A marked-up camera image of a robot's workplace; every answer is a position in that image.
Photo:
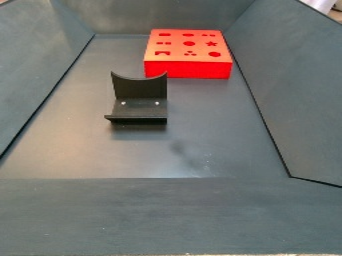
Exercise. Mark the black curved fixture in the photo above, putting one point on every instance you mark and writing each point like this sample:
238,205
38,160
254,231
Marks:
140,100

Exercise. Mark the red shape-sorter block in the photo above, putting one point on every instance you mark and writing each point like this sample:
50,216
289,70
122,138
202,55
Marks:
187,54

